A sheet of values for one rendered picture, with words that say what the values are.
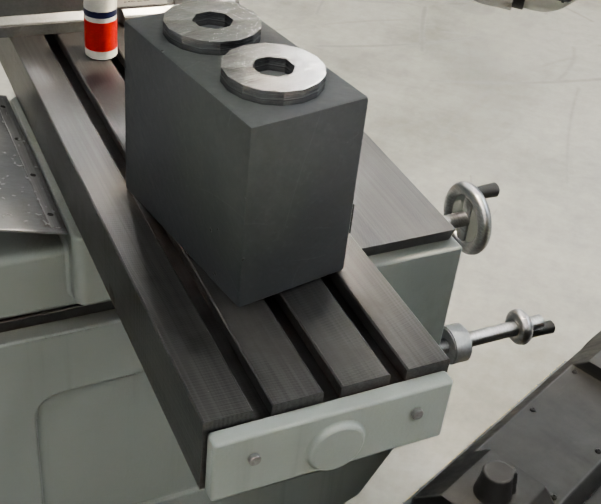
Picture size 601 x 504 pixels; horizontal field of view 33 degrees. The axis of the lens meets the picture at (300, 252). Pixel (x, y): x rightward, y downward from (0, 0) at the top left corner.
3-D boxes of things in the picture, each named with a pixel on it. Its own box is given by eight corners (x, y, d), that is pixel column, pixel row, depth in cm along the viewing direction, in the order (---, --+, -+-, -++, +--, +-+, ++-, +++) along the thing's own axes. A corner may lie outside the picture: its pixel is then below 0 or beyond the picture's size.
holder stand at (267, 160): (224, 160, 111) (234, -15, 99) (345, 270, 98) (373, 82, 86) (124, 188, 105) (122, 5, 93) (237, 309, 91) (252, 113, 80)
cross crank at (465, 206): (463, 223, 170) (477, 162, 163) (503, 264, 162) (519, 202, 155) (380, 240, 164) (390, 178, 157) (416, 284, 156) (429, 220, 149)
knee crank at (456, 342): (539, 320, 166) (548, 291, 162) (561, 343, 162) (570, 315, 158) (423, 349, 158) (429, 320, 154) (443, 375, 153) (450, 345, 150)
